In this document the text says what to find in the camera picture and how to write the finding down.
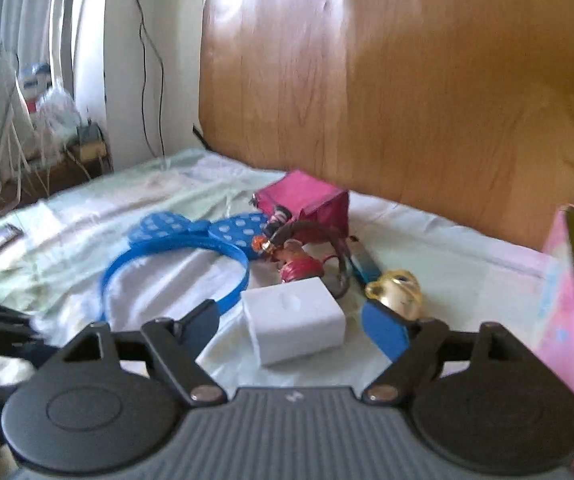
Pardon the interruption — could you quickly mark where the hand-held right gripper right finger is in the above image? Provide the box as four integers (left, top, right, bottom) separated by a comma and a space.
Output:
361, 300, 520, 407

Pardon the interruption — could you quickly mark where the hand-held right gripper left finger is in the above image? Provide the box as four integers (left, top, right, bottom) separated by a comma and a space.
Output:
62, 299, 229, 408

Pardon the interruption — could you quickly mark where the white charger adapter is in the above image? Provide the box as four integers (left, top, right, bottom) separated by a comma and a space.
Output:
240, 279, 347, 367

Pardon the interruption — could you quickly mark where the blue polka dot bow headband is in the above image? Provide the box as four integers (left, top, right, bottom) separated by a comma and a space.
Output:
101, 210, 270, 323

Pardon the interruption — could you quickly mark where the small magenta box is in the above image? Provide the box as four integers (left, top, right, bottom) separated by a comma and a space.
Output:
253, 170, 352, 248

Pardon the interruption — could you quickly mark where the pink cardboard box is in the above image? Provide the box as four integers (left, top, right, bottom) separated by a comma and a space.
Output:
537, 204, 574, 441

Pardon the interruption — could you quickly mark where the blue lighter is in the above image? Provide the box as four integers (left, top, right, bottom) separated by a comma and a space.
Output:
349, 242, 383, 285

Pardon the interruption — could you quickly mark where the red anime figurine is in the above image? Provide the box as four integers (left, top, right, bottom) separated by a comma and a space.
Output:
252, 205, 353, 301

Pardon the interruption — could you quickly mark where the dark wooden nightstand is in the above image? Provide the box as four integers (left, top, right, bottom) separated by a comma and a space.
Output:
0, 152, 114, 231

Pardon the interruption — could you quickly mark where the pale green bed sheet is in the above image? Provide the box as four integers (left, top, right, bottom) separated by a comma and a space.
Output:
0, 147, 574, 396

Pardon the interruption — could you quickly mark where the small wooden box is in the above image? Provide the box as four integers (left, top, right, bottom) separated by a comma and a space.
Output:
76, 122, 110, 162

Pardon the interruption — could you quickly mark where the white plastic bag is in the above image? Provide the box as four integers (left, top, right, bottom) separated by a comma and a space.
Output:
37, 85, 85, 142

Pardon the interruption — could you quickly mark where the blue and white plush doll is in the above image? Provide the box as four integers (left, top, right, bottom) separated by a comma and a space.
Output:
17, 62, 55, 116

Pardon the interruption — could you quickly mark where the wooden headboard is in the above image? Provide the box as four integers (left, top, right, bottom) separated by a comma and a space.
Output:
198, 0, 574, 256

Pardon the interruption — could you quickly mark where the white curtain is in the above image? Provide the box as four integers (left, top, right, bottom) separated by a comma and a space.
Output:
0, 0, 118, 126

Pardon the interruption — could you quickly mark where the black wall cable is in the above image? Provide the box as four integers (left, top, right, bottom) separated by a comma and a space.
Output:
129, 0, 168, 158

